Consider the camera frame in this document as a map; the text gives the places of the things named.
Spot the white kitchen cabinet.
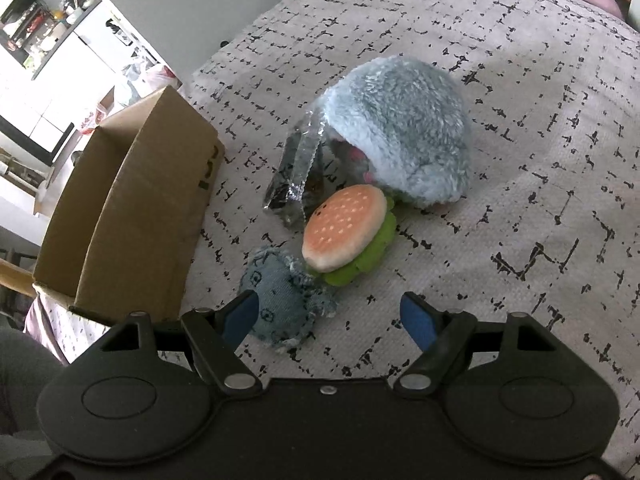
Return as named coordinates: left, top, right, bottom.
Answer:
left=0, top=0, right=166, bottom=166

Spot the grey patterned bed cover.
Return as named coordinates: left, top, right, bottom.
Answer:
left=150, top=0, right=640, bottom=480

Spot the hamburger plush toy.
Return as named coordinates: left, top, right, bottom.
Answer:
left=301, top=184, right=398, bottom=288

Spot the white plastic bag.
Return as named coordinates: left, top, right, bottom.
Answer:
left=120, top=55, right=183, bottom=103

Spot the blue denim plush toy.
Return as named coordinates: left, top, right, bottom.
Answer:
left=235, top=245, right=338, bottom=351

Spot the pink dotted cloth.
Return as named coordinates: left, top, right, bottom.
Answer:
left=22, top=282, right=118, bottom=366

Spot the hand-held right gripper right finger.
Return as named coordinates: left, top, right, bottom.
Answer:
left=390, top=291, right=557, bottom=395

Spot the blue fluffy plush toy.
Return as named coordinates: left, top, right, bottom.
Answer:
left=320, top=56, right=473, bottom=209

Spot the cardboard box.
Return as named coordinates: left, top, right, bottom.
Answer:
left=32, top=85, right=225, bottom=327

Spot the clear plastic bag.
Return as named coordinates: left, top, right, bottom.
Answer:
left=263, top=103, right=371, bottom=231

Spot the cluttered kitchen shelf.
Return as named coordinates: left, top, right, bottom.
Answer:
left=0, top=0, right=103, bottom=81

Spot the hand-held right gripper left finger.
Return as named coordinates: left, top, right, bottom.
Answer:
left=93, top=290, right=265, bottom=397

